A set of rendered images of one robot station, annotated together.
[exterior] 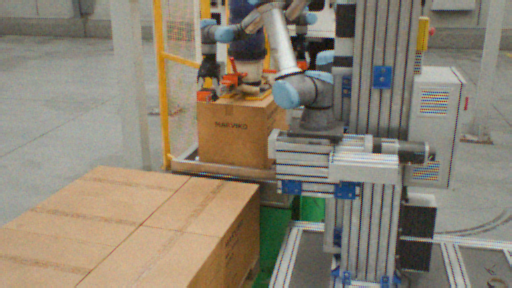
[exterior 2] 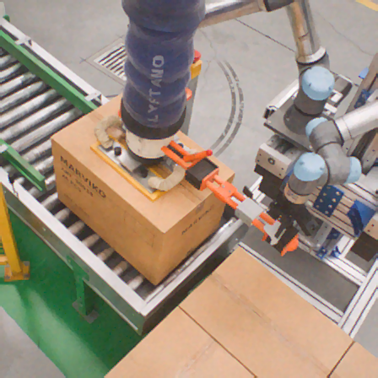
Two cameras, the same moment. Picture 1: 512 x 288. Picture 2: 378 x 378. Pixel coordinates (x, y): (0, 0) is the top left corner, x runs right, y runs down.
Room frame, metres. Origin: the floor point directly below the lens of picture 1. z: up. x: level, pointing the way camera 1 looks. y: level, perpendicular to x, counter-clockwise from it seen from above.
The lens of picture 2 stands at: (2.49, 1.25, 2.46)
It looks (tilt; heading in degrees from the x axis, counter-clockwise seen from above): 52 degrees down; 286
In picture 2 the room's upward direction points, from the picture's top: 12 degrees clockwise
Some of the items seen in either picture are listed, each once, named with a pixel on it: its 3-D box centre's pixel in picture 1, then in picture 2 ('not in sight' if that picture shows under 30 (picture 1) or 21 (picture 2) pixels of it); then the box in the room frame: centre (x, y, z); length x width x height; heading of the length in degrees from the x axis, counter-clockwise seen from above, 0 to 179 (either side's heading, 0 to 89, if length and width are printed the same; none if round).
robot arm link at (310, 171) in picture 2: (209, 31); (307, 174); (2.46, 0.22, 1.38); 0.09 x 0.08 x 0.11; 38
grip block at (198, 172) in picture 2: (232, 80); (202, 172); (2.78, 0.13, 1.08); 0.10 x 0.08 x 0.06; 73
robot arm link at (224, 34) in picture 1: (223, 34); (336, 166); (2.39, 0.15, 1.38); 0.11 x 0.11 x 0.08; 38
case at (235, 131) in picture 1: (246, 123); (140, 186); (3.04, 0.06, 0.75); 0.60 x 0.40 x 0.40; 164
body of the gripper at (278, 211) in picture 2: (210, 65); (288, 205); (2.47, 0.22, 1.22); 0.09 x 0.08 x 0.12; 163
